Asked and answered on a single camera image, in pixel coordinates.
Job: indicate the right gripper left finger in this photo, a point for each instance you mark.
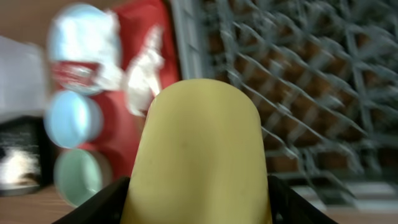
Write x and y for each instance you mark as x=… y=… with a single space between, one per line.
x=105 y=207

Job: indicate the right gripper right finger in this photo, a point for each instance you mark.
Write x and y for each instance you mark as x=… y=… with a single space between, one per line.
x=288 y=207

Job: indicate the mint green bowl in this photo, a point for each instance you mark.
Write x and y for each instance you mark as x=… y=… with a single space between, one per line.
x=80 y=174

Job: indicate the light blue bowl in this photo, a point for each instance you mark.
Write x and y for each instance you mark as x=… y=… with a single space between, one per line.
x=73 y=119

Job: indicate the yellow plastic cup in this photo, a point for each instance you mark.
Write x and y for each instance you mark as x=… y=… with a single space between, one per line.
x=201 y=159

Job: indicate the white rice pile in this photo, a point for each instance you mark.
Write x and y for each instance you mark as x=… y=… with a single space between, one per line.
x=19 y=167

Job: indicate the white tissue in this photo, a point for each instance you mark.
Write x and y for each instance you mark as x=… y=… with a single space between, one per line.
x=143 y=73

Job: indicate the red snack wrapper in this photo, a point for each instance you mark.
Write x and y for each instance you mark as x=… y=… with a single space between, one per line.
x=73 y=72

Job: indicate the grey dishwasher rack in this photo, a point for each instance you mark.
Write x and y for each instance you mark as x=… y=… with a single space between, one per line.
x=323 y=77

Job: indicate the black plastic tray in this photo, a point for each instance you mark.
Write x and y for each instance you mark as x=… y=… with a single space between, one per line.
x=28 y=133

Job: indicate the clear plastic bin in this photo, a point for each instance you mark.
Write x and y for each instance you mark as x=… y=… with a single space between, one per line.
x=24 y=81

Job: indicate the white paper napkin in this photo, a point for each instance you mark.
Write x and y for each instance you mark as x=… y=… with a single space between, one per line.
x=94 y=39

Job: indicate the light blue plate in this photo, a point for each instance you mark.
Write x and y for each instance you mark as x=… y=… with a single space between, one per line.
x=56 y=35

